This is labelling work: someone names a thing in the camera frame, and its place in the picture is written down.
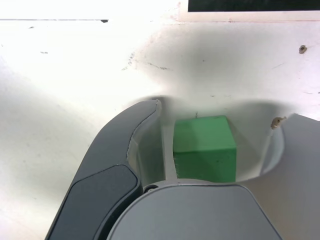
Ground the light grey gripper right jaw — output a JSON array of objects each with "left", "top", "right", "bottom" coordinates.
[{"left": 106, "top": 113, "right": 320, "bottom": 240}]

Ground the green cube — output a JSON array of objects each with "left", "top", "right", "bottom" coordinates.
[{"left": 172, "top": 115, "right": 238, "bottom": 183}]

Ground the white paper sheet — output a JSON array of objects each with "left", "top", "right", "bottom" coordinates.
[{"left": 178, "top": 0, "right": 320, "bottom": 23}]

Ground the black tape square outline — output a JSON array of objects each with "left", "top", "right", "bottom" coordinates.
[{"left": 187, "top": 0, "right": 320, "bottom": 13}]

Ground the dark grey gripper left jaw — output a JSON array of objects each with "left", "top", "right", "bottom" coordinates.
[{"left": 46, "top": 99, "right": 168, "bottom": 240}]

